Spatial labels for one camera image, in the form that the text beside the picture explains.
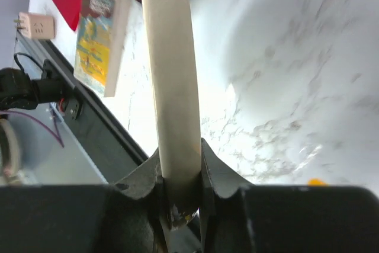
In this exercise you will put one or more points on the small pink box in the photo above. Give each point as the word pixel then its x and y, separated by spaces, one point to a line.
pixel 35 26

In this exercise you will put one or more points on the cream and green floral plate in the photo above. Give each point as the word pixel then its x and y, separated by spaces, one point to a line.
pixel 175 90

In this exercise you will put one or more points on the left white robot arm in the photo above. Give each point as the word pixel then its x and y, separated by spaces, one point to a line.
pixel 20 91

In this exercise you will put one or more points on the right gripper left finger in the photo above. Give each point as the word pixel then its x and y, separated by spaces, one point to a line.
pixel 87 218

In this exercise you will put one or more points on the yellow illustrated paperback book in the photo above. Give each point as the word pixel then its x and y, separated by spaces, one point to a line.
pixel 101 34

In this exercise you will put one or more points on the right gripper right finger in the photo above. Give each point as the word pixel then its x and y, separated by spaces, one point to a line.
pixel 238 216

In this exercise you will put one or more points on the orange cutting board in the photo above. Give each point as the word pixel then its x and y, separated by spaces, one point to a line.
pixel 316 182

